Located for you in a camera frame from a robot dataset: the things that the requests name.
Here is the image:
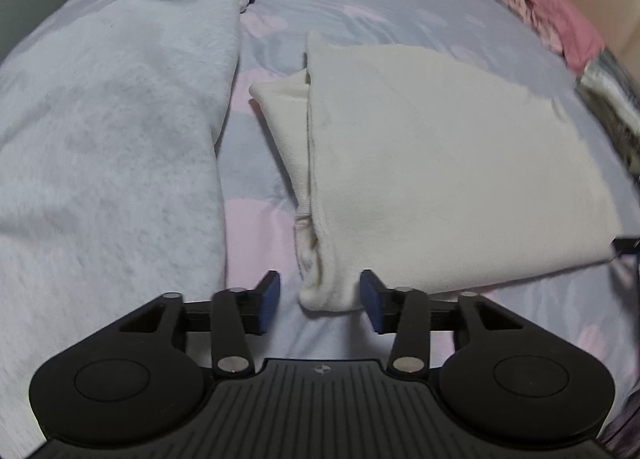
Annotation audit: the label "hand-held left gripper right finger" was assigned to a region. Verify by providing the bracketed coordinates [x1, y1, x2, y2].
[359, 269, 522, 381]

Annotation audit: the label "pink ruffled cloth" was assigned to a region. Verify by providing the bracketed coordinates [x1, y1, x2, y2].
[453, 0, 607, 72]

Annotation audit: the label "patterned grey cloth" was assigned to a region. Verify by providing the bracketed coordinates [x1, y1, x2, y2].
[575, 50, 640, 181]

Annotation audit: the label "light grey fleece garment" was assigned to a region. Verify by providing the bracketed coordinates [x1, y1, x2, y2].
[0, 0, 250, 455]

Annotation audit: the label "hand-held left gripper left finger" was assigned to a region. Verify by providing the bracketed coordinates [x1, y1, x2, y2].
[119, 269, 282, 381]

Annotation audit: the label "cream fleece pants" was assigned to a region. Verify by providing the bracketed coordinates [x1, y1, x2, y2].
[248, 29, 624, 314]

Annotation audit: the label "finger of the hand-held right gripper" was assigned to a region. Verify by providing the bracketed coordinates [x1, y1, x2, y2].
[612, 236, 640, 258]

